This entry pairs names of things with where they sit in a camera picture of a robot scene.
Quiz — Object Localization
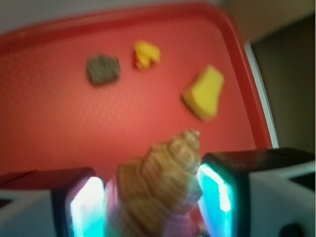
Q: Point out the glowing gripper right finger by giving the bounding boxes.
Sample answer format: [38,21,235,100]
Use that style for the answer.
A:
[197,148,316,237]

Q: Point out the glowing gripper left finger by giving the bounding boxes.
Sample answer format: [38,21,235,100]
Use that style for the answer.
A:
[0,167,106,237]

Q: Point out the brown striped conch shell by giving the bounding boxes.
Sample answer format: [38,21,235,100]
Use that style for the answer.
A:
[105,129,202,237]

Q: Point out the red plastic tray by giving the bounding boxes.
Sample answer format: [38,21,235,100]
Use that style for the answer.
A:
[0,2,272,179]

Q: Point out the yellow sponge with dark pad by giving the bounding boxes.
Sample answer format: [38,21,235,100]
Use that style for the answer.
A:
[182,64,225,120]

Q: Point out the dark grey rock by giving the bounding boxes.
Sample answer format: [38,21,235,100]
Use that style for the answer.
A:
[85,54,121,85]

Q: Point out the yellow rubber duck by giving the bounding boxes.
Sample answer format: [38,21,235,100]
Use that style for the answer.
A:
[134,40,161,71]

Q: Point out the brown cardboard panel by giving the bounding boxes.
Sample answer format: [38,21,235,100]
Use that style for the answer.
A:
[222,0,316,43]

